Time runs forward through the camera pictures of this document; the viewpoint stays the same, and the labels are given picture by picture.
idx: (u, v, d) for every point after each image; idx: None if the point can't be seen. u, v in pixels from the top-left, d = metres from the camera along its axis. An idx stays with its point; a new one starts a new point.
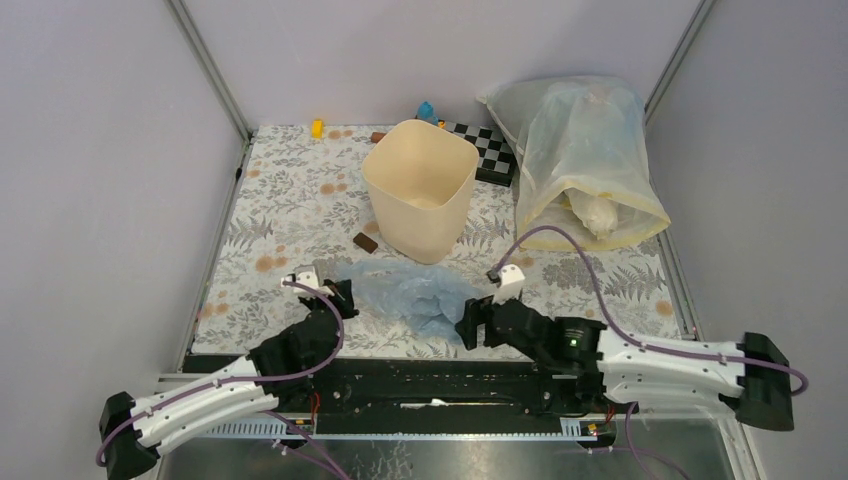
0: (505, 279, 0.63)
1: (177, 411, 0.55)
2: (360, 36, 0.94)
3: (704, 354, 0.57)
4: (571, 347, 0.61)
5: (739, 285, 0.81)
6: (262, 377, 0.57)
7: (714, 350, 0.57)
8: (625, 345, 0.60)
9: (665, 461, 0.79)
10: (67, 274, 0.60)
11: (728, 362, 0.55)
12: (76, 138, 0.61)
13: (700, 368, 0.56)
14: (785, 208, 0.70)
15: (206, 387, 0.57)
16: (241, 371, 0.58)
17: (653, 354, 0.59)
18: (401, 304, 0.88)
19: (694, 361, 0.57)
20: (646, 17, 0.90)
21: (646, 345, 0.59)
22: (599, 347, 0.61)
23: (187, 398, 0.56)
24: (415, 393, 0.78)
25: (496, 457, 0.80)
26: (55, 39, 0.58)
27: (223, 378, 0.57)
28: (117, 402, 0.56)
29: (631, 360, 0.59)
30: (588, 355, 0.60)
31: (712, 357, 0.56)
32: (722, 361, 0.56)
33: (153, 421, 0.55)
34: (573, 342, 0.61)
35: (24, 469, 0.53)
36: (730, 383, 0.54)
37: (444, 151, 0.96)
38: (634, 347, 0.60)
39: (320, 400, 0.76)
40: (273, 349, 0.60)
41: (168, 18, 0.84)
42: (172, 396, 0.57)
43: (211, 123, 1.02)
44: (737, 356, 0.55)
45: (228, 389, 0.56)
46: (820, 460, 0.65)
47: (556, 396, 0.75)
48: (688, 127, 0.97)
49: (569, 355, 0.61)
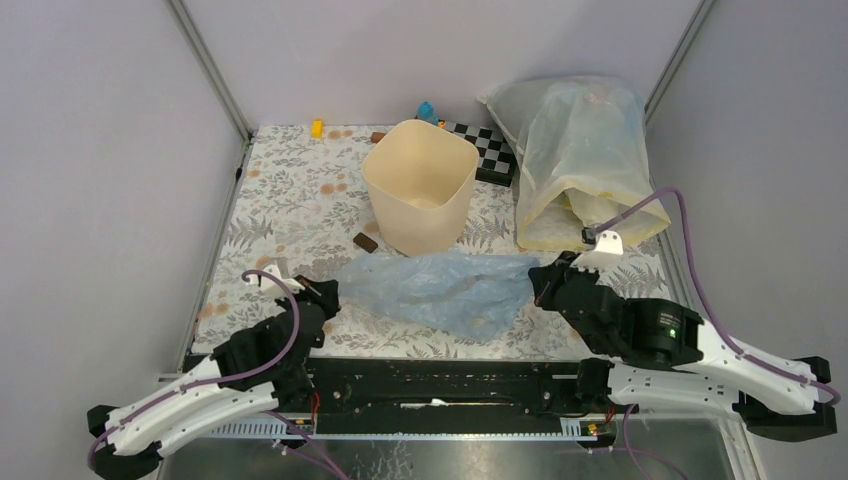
0: (601, 246, 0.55)
1: (145, 423, 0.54)
2: (360, 37, 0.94)
3: (791, 373, 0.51)
4: (662, 335, 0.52)
5: (740, 285, 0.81)
6: (224, 378, 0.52)
7: (790, 368, 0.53)
8: (722, 348, 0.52)
9: (664, 461, 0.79)
10: (66, 273, 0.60)
11: (810, 386, 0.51)
12: (76, 138, 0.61)
13: (782, 387, 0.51)
14: (785, 208, 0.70)
15: (173, 392, 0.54)
16: (206, 373, 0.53)
17: (745, 362, 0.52)
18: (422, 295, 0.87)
19: (778, 378, 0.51)
20: (646, 17, 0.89)
21: (743, 352, 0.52)
22: (696, 343, 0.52)
23: (156, 407, 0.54)
24: (415, 393, 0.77)
25: (496, 457, 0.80)
26: (55, 39, 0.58)
27: (187, 384, 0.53)
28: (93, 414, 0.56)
29: (725, 366, 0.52)
30: (686, 349, 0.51)
31: (799, 378, 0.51)
32: (804, 384, 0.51)
33: (124, 435, 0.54)
34: (670, 331, 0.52)
35: (23, 469, 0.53)
36: (808, 407, 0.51)
37: (443, 148, 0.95)
38: (731, 353, 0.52)
39: (320, 400, 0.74)
40: (242, 343, 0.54)
41: (167, 19, 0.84)
42: (141, 406, 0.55)
43: (211, 124, 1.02)
44: (817, 381, 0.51)
45: (194, 395, 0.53)
46: (819, 460, 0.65)
47: (556, 396, 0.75)
48: (689, 127, 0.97)
49: (656, 344, 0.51)
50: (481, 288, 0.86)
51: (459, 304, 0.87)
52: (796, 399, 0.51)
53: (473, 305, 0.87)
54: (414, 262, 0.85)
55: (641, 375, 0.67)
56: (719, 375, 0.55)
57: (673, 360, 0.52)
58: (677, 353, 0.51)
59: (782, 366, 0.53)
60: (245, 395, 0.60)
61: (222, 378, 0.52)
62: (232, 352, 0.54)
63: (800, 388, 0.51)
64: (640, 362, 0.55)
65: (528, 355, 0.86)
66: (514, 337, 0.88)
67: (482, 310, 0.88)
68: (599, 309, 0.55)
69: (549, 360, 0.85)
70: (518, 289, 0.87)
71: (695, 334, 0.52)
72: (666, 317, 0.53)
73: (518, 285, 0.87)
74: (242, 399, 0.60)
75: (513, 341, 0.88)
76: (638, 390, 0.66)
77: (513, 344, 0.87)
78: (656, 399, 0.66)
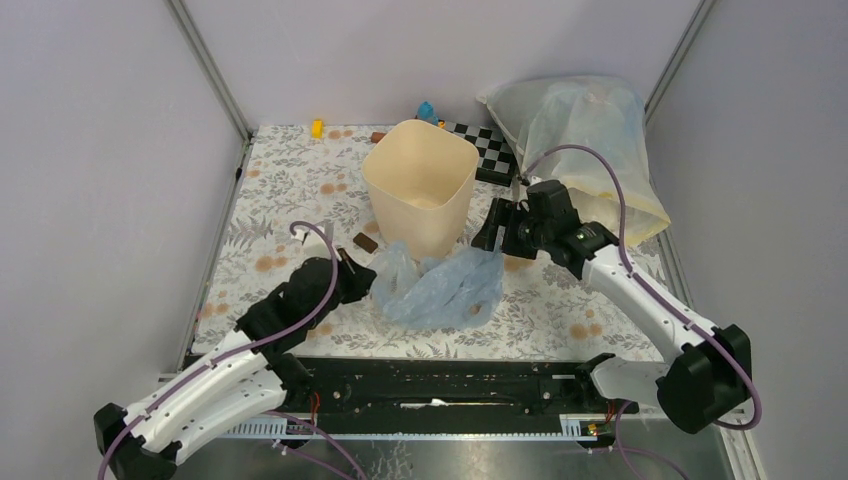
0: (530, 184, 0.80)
1: (178, 404, 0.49)
2: (360, 36, 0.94)
3: (677, 311, 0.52)
4: (576, 238, 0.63)
5: (740, 283, 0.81)
6: (257, 342, 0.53)
7: (690, 314, 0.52)
8: (617, 264, 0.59)
9: (664, 461, 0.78)
10: (68, 272, 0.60)
11: (691, 330, 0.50)
12: (76, 141, 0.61)
13: (661, 317, 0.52)
14: (785, 206, 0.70)
15: (201, 371, 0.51)
16: (231, 347, 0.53)
17: (634, 282, 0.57)
18: (432, 303, 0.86)
19: (662, 311, 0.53)
20: (646, 16, 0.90)
21: (633, 272, 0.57)
22: (598, 251, 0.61)
23: (187, 387, 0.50)
24: (415, 394, 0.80)
25: (496, 458, 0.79)
26: (55, 38, 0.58)
27: (217, 357, 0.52)
28: (106, 414, 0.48)
29: (612, 276, 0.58)
30: (582, 249, 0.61)
31: (683, 316, 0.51)
32: (686, 325, 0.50)
33: (154, 422, 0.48)
34: (580, 235, 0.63)
35: (23, 468, 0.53)
36: (675, 342, 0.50)
37: (444, 150, 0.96)
38: (622, 270, 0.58)
39: (320, 399, 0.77)
40: (263, 312, 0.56)
41: (168, 20, 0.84)
42: (166, 391, 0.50)
43: (211, 124, 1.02)
44: (706, 331, 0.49)
45: (227, 366, 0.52)
46: (819, 462, 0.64)
47: (556, 396, 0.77)
48: (689, 126, 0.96)
49: (569, 241, 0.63)
50: (474, 276, 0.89)
51: (461, 296, 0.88)
52: (667, 331, 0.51)
53: (469, 294, 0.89)
54: (421, 286, 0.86)
55: (617, 362, 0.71)
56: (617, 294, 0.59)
57: (571, 262, 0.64)
58: (574, 249, 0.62)
59: (677, 307, 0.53)
60: (255, 388, 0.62)
61: (255, 342, 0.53)
62: (256, 321, 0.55)
63: (678, 326, 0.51)
64: (553, 253, 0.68)
65: (528, 355, 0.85)
66: (514, 337, 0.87)
67: (479, 296, 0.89)
68: (550, 193, 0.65)
69: (550, 360, 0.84)
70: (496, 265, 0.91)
71: (605, 248, 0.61)
72: (590, 231, 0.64)
73: (490, 261, 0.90)
74: (252, 394, 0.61)
75: (513, 341, 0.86)
76: (610, 369, 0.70)
77: (513, 344, 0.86)
78: (622, 384, 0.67)
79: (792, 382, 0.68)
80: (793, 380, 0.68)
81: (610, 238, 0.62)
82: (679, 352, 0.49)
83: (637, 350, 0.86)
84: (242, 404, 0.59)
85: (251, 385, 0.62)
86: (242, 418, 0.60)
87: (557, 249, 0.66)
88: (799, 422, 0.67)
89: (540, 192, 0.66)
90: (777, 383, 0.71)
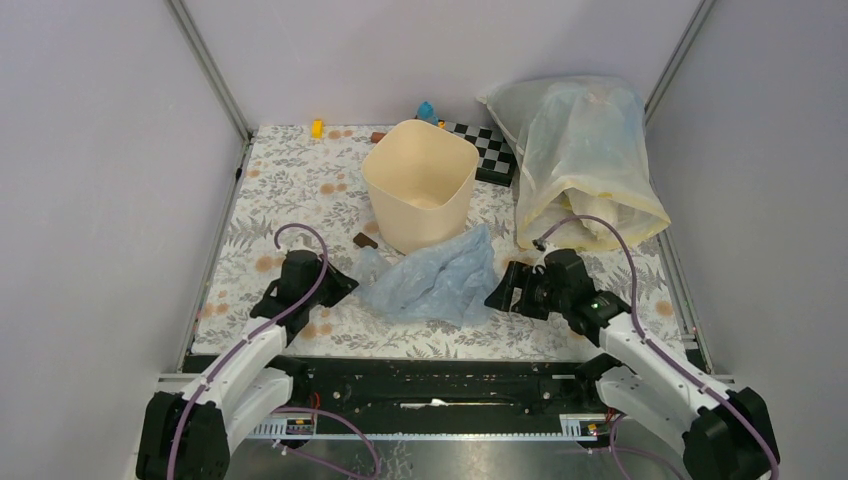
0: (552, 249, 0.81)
1: (231, 375, 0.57)
2: (361, 36, 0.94)
3: (690, 375, 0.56)
4: (592, 308, 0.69)
5: (739, 284, 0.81)
6: (279, 315, 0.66)
7: (702, 378, 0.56)
8: (630, 331, 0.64)
9: (663, 462, 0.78)
10: (68, 270, 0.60)
11: (704, 394, 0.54)
12: (75, 140, 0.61)
13: (675, 382, 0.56)
14: (786, 206, 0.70)
15: (240, 346, 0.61)
16: (255, 327, 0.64)
17: (648, 348, 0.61)
18: (414, 296, 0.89)
19: (676, 376, 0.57)
20: (645, 17, 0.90)
21: (646, 338, 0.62)
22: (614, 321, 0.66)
23: (231, 360, 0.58)
24: (415, 393, 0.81)
25: (496, 458, 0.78)
26: (55, 36, 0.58)
27: (252, 333, 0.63)
28: (160, 399, 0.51)
29: (627, 343, 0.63)
30: (600, 320, 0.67)
31: (696, 380, 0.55)
32: (700, 389, 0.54)
33: (216, 389, 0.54)
34: (596, 305, 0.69)
35: (23, 469, 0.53)
36: (691, 406, 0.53)
37: (444, 150, 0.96)
38: (635, 337, 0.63)
39: (321, 399, 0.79)
40: (270, 302, 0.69)
41: (168, 19, 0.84)
42: (215, 366, 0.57)
43: (211, 124, 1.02)
44: (717, 393, 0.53)
45: (260, 339, 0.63)
46: (820, 462, 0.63)
47: (555, 396, 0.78)
48: (689, 126, 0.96)
49: (587, 312, 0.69)
50: (455, 268, 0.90)
51: (442, 282, 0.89)
52: (682, 395, 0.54)
53: (455, 284, 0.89)
54: (396, 273, 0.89)
55: (630, 381, 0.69)
56: (635, 363, 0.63)
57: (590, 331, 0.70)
58: (591, 319, 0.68)
59: (692, 373, 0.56)
60: (265, 381, 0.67)
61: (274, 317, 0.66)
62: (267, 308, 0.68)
63: (693, 389, 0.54)
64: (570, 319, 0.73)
65: (529, 355, 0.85)
66: (514, 337, 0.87)
67: (465, 285, 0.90)
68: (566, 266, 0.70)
69: (550, 360, 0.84)
70: (484, 257, 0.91)
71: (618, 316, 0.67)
72: (605, 299, 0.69)
73: (478, 250, 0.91)
74: (265, 386, 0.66)
75: (513, 341, 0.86)
76: (618, 385, 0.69)
77: (513, 344, 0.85)
78: (630, 404, 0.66)
79: (792, 381, 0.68)
80: (792, 380, 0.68)
81: (623, 305, 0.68)
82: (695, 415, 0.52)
83: None
84: (261, 395, 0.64)
85: (261, 379, 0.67)
86: (263, 411, 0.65)
87: (574, 318, 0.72)
88: (797, 421, 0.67)
89: (557, 263, 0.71)
90: (776, 382, 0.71)
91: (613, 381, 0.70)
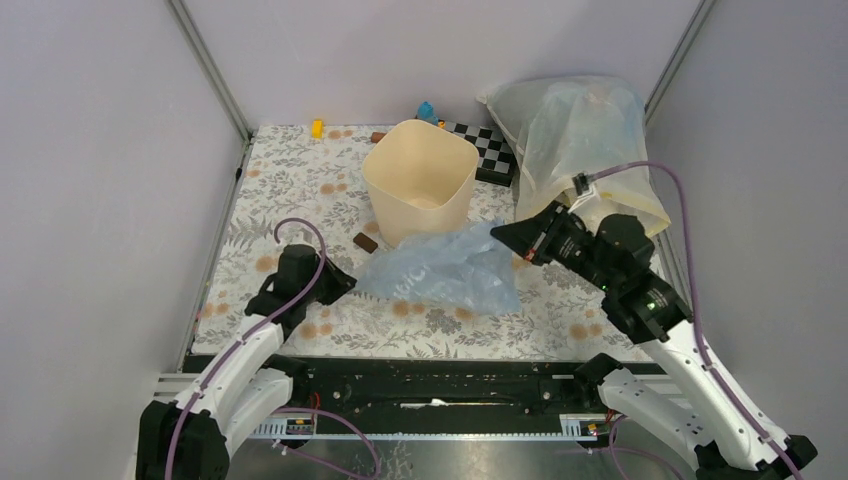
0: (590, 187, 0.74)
1: (225, 380, 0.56)
2: (361, 36, 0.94)
3: (756, 422, 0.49)
4: (646, 305, 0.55)
5: (738, 284, 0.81)
6: (274, 311, 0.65)
7: (764, 423, 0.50)
8: (691, 350, 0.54)
9: (664, 464, 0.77)
10: (68, 271, 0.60)
11: (767, 444, 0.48)
12: (75, 143, 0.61)
13: (736, 425, 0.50)
14: (786, 206, 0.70)
15: (235, 347, 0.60)
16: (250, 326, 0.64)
17: (708, 376, 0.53)
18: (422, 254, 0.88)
19: (735, 417, 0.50)
20: (645, 17, 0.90)
21: (711, 365, 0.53)
22: (670, 329, 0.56)
23: (225, 364, 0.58)
24: (416, 394, 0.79)
25: (496, 458, 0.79)
26: (54, 38, 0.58)
27: (246, 333, 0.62)
28: (154, 407, 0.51)
29: (685, 365, 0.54)
30: (657, 327, 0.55)
31: (760, 428, 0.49)
32: (762, 438, 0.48)
33: (210, 396, 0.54)
34: (650, 304, 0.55)
35: (24, 469, 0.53)
36: (751, 460, 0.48)
37: (444, 150, 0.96)
38: (697, 360, 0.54)
39: (321, 400, 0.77)
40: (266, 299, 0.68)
41: (168, 21, 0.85)
42: (209, 371, 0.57)
43: (211, 124, 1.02)
44: (782, 446, 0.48)
45: (255, 339, 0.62)
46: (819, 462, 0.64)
47: (556, 396, 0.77)
48: (689, 127, 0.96)
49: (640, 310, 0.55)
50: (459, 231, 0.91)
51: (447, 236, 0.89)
52: (741, 442, 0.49)
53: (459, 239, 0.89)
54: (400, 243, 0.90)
55: (634, 387, 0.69)
56: (683, 382, 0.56)
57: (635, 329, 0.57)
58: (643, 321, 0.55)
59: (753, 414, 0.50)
60: (264, 382, 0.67)
61: (270, 315, 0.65)
62: (263, 303, 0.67)
63: (754, 437, 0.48)
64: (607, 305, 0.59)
65: (528, 355, 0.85)
66: (514, 337, 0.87)
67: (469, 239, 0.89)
68: None
69: (550, 360, 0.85)
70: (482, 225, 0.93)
71: (675, 324, 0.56)
72: (660, 295, 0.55)
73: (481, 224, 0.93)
74: (264, 388, 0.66)
75: (513, 341, 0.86)
76: (623, 392, 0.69)
77: (513, 344, 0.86)
78: (632, 407, 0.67)
79: (792, 382, 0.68)
80: (791, 381, 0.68)
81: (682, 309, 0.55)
82: (751, 468, 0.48)
83: (637, 350, 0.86)
84: (259, 397, 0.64)
85: (260, 381, 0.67)
86: (263, 411, 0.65)
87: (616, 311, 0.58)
88: (795, 422, 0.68)
89: None
90: (775, 382, 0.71)
91: (617, 386, 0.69)
